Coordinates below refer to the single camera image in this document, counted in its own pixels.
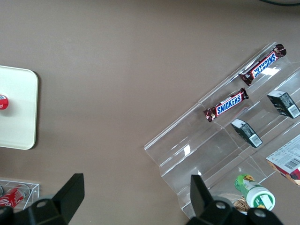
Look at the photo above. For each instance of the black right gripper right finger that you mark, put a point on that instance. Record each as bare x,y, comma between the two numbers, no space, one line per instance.
201,206

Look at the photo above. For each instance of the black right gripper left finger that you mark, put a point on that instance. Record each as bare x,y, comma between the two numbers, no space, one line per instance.
68,201

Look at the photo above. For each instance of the light wicker basket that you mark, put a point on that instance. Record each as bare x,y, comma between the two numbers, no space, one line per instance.
241,206

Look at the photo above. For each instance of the beige plastic tray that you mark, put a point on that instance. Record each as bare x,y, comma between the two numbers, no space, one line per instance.
18,122

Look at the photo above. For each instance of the clear acrylic bottle rack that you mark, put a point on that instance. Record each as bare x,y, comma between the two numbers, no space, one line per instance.
35,187

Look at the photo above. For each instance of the green bottle white cap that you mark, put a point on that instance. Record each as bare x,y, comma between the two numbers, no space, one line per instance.
255,194

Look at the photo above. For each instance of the red cola bottle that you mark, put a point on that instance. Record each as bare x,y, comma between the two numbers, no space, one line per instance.
11,199

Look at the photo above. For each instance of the clear acrylic stepped display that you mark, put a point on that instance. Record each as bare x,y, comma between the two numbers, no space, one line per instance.
187,145

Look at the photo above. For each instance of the small black box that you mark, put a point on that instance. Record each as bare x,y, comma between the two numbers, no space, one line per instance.
246,132
283,104

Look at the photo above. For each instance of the white carton with barcode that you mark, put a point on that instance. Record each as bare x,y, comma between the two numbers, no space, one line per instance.
286,159

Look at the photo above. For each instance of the brown Snickers bar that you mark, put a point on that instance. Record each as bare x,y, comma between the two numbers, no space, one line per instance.
263,64
228,105

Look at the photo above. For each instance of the red white yogurt cup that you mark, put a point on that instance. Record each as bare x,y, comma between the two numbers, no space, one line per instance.
3,102

